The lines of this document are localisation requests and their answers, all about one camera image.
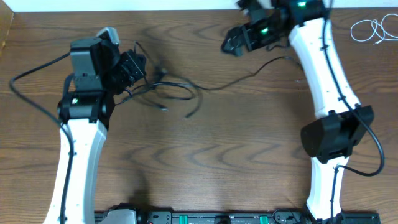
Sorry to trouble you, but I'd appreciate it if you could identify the black usb cable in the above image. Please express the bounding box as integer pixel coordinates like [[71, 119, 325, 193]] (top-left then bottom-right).
[[114, 40, 304, 119]]

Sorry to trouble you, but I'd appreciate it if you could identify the white usb cable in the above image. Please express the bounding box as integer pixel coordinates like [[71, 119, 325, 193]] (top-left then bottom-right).
[[350, 12, 398, 45]]

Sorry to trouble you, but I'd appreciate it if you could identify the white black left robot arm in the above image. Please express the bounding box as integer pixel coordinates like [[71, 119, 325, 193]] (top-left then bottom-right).
[[44, 35, 146, 223]]

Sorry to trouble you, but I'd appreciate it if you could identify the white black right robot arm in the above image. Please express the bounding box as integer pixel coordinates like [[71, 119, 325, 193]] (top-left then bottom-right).
[[221, 0, 376, 223]]

